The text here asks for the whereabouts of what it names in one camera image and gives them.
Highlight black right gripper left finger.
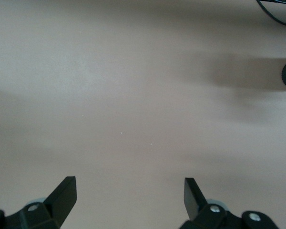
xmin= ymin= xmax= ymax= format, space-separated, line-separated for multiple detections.
xmin=0 ymin=176 xmax=77 ymax=229

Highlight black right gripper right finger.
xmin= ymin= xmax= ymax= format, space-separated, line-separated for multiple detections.
xmin=180 ymin=177 xmax=280 ymax=229

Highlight curved black cable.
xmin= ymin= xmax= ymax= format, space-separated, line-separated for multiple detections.
xmin=255 ymin=0 xmax=286 ymax=27

